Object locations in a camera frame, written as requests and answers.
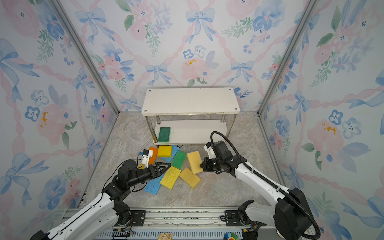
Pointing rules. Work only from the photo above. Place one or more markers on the blue sponge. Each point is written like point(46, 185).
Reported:
point(153, 186)
point(175, 149)

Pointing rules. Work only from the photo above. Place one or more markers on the dark green scouring sponge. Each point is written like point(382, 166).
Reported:
point(164, 134)

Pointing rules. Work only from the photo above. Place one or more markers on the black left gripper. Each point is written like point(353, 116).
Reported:
point(154, 171)

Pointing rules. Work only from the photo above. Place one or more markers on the blue sponge front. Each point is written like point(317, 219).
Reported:
point(153, 186)

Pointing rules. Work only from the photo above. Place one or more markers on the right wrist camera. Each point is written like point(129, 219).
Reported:
point(210, 150)

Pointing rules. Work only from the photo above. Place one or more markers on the light green sponge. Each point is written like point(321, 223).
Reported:
point(179, 159)

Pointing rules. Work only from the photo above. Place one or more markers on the blue sponge back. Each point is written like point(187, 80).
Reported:
point(175, 149)

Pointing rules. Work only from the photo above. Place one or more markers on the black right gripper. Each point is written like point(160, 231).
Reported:
point(206, 168)

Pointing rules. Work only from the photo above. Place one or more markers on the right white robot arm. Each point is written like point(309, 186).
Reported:
point(288, 210)

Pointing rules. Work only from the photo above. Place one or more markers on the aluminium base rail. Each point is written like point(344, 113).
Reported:
point(172, 223)

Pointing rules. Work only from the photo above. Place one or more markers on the white two-tier metal shelf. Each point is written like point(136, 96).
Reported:
point(191, 113)

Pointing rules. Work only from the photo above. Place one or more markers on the small yellow sponge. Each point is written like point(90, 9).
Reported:
point(164, 151)

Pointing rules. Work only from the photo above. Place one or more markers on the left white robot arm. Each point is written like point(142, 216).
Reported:
point(108, 209)

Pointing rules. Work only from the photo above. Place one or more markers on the orange sponge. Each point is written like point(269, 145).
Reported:
point(154, 155)

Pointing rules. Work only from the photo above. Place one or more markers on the bright yellow porous sponge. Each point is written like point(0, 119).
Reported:
point(170, 177)

